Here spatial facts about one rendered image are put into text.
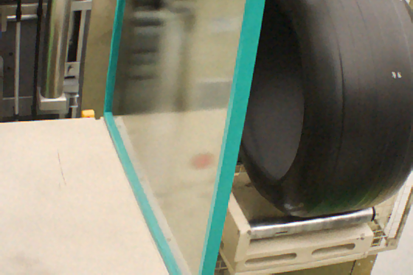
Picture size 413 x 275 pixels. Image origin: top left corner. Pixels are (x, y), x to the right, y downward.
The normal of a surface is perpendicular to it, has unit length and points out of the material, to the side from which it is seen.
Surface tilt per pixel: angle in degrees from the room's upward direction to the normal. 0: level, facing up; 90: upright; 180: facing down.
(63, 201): 0
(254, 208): 0
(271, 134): 32
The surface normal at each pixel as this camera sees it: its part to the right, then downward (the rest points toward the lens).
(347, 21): 0.27, -0.42
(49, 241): 0.14, -0.84
